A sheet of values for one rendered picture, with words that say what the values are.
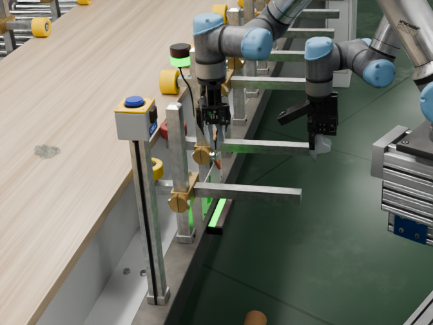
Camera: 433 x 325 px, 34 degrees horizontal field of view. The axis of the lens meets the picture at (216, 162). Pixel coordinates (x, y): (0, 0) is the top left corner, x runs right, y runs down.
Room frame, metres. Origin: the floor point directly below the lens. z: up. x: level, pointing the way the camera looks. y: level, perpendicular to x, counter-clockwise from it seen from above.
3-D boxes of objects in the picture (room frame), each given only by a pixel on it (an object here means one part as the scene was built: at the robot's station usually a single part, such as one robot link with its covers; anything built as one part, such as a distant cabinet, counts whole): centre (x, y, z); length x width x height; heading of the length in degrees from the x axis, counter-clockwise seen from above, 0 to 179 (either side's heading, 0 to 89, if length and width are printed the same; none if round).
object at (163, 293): (1.38, 0.16, 0.92); 0.05 x 0.05 x 0.45; 75
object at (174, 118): (1.63, 0.10, 0.87); 0.04 x 0.04 x 0.48; 75
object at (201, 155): (1.90, 0.03, 0.84); 0.14 x 0.06 x 0.05; 165
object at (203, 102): (1.66, 0.00, 1.10); 0.09 x 0.08 x 0.12; 5
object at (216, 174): (1.84, 0.02, 0.75); 0.26 x 0.01 x 0.10; 165
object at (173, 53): (1.89, 0.08, 1.15); 0.06 x 0.06 x 0.02
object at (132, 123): (1.38, 0.16, 1.18); 0.07 x 0.07 x 0.08; 75
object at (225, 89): (2.14, -0.04, 0.94); 0.14 x 0.06 x 0.05; 165
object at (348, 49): (1.84, -0.40, 1.12); 0.11 x 0.11 x 0.08; 14
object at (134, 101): (1.38, 0.16, 1.22); 0.04 x 0.04 x 0.02
